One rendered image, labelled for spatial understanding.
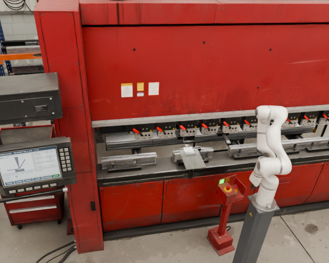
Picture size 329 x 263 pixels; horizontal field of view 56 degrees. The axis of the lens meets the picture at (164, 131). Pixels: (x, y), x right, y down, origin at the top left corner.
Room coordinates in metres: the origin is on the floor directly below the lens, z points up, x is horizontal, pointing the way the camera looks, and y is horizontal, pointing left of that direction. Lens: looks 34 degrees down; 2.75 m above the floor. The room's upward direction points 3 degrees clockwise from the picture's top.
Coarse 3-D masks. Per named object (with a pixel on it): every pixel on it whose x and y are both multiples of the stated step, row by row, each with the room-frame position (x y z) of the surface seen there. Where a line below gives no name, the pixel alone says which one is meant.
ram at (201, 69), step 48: (96, 48) 2.09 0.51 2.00; (144, 48) 2.17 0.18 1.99; (192, 48) 2.26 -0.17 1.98; (240, 48) 2.35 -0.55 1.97; (288, 48) 2.45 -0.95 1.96; (96, 96) 2.09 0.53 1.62; (144, 96) 2.17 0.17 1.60; (192, 96) 2.27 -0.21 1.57; (240, 96) 2.37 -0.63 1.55; (288, 96) 2.48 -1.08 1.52
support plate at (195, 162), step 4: (180, 152) 2.25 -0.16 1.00; (184, 152) 2.25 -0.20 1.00; (196, 152) 2.26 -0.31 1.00; (184, 156) 2.20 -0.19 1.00; (188, 156) 2.20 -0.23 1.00; (192, 156) 2.20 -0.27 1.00; (196, 156) 2.20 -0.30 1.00; (200, 156) 2.21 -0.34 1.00; (184, 160) 2.14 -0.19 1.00; (188, 160) 2.14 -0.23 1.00; (192, 160) 2.14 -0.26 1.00; (196, 160) 2.14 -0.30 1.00; (200, 160) 2.15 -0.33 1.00; (184, 164) 2.08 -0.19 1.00; (188, 164) 2.08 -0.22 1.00; (192, 164) 2.08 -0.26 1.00; (196, 164) 2.09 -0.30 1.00; (200, 164) 2.09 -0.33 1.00; (204, 164) 2.09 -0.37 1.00; (188, 168) 2.03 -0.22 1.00; (192, 168) 2.04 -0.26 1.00; (196, 168) 2.04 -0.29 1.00; (200, 168) 2.05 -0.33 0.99
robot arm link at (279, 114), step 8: (272, 112) 1.92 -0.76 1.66; (280, 112) 1.92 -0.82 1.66; (280, 120) 1.88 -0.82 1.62; (272, 128) 1.84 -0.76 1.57; (280, 128) 1.86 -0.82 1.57; (272, 136) 1.80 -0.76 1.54; (280, 136) 1.82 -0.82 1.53; (272, 144) 1.76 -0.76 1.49; (280, 144) 1.76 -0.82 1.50; (280, 152) 1.72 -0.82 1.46; (280, 160) 1.68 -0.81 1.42; (288, 160) 1.68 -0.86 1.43; (288, 168) 1.64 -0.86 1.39
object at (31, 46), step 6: (6, 42) 3.60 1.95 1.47; (12, 42) 3.62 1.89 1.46; (18, 42) 3.64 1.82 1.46; (24, 42) 3.66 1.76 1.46; (30, 42) 3.64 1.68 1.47; (36, 42) 3.66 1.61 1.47; (6, 48) 3.40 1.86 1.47; (12, 48) 3.42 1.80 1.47; (18, 48) 3.44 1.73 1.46; (24, 48) 3.45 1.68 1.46; (30, 48) 3.48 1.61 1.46; (36, 48) 3.49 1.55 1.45
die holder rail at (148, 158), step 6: (114, 156) 2.18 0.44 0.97; (120, 156) 2.18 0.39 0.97; (126, 156) 2.19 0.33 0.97; (132, 156) 2.19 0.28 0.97; (138, 156) 2.20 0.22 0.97; (144, 156) 2.20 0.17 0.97; (150, 156) 2.21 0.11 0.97; (156, 156) 2.21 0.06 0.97; (102, 162) 2.10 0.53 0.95; (108, 162) 2.11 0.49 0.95; (114, 162) 2.13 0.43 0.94; (120, 162) 2.14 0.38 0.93; (126, 162) 2.15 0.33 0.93; (132, 162) 2.16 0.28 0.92; (138, 162) 2.18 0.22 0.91; (144, 162) 2.19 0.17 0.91; (150, 162) 2.20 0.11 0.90; (156, 162) 2.22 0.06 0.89; (102, 168) 2.10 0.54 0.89
